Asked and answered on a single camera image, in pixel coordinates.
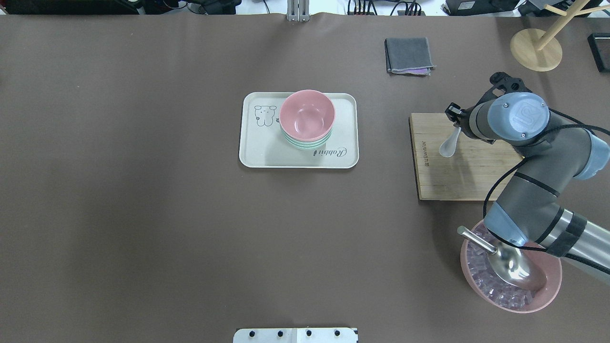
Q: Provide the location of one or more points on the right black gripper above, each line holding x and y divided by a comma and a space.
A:
453, 113

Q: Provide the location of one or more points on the white ceramic spoon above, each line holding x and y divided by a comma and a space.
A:
448, 148

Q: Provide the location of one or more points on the small pink bowl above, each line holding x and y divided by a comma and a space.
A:
307, 116

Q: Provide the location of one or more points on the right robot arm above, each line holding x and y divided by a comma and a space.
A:
554, 152

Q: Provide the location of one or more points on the top green bowl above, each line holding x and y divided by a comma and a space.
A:
307, 144

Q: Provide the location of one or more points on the large pink bowl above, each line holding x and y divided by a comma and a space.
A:
495, 291

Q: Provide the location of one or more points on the bamboo cutting board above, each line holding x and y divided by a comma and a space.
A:
468, 175

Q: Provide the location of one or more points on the folded grey cloth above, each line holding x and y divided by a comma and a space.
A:
408, 56

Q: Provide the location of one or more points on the wooden mug tree stand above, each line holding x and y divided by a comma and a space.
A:
539, 50

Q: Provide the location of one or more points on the black framed glass rack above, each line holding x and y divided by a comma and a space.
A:
600, 47

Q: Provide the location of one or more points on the metal ice scoop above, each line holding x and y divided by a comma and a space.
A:
509, 263

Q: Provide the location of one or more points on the white rabbit tray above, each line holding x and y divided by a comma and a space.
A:
263, 145

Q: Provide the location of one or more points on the aluminium frame post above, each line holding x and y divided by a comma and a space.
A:
298, 10

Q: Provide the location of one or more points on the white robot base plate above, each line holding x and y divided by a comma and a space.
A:
297, 335

